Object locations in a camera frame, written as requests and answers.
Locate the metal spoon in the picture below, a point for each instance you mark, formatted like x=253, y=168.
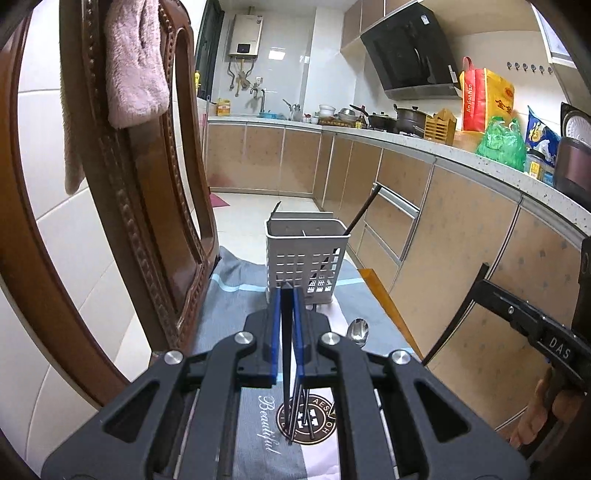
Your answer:
x=358, y=330

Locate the person's right hand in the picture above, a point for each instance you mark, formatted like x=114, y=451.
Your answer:
x=563, y=415

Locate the brown carved wooden chair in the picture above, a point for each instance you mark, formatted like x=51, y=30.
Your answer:
x=138, y=184

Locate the wall hook rail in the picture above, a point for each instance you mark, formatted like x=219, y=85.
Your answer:
x=531, y=68

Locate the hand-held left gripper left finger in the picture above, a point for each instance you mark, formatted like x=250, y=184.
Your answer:
x=276, y=341

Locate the yellow box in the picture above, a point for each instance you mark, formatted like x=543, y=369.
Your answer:
x=224, y=108

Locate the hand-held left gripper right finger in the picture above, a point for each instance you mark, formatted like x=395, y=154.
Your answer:
x=298, y=341

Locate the grey pink printed towel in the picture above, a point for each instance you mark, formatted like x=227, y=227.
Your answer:
x=240, y=295

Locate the beige wall cabinet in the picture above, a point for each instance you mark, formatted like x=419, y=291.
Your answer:
x=369, y=18

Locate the dark rice cooker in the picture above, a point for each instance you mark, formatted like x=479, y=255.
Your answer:
x=575, y=157

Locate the wooden utensil box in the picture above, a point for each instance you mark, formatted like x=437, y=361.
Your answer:
x=441, y=129

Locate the grey plastic utensil basket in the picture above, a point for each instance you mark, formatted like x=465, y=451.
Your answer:
x=300, y=258

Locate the metal faucet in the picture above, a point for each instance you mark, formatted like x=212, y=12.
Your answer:
x=259, y=99

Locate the black cooking pot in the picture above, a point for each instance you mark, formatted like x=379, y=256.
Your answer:
x=411, y=121

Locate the pink floor mat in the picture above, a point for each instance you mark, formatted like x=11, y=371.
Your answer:
x=218, y=201

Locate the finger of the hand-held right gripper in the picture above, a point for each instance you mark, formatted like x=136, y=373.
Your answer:
x=503, y=309

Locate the green plastic bag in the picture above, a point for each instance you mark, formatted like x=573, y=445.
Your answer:
x=501, y=145

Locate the black wok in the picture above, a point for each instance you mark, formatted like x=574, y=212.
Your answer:
x=381, y=122

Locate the pink fluffy towel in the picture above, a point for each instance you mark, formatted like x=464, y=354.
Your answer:
x=134, y=69

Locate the blue snack bag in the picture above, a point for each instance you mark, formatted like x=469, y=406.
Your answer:
x=540, y=134

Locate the black range hood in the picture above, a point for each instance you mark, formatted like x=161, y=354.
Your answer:
x=406, y=50

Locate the red yellow shopping bag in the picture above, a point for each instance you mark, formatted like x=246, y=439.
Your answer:
x=489, y=101

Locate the white bowls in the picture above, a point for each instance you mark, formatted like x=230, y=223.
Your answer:
x=327, y=110

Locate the white water heater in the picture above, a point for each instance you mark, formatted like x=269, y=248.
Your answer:
x=244, y=34

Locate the beige kitchen counter cabinets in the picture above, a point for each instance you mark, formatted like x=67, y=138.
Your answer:
x=461, y=207

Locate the yellow wooden table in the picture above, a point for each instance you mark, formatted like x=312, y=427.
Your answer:
x=383, y=295

